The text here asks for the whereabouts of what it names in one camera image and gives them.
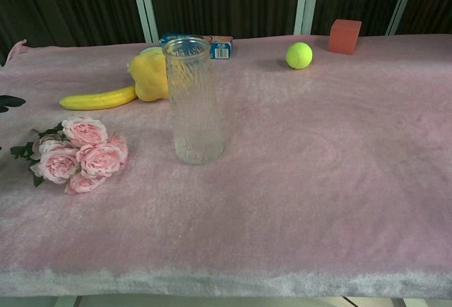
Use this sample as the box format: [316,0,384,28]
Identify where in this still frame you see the pink rose bouquet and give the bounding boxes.
[0,95,129,195]

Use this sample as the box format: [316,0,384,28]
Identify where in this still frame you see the clear textured glass vase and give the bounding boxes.
[162,37,226,166]

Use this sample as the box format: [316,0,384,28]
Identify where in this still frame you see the pink fuzzy table cloth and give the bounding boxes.
[0,33,452,298]

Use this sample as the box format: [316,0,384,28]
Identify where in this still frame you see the blue and pink carton box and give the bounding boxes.
[159,32,234,61]

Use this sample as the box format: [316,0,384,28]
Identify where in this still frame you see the yellow plush toy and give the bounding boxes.
[126,46,169,102]

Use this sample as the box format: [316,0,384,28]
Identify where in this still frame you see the yellow-green tennis ball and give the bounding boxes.
[285,42,314,71]

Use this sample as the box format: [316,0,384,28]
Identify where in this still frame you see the yellow banana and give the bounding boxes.
[59,85,138,111]

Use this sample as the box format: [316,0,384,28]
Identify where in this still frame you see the orange-red cube block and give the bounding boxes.
[327,18,363,55]

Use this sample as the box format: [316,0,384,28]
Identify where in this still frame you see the white partition frame post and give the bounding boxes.
[385,0,422,36]
[293,0,322,36]
[128,0,160,44]

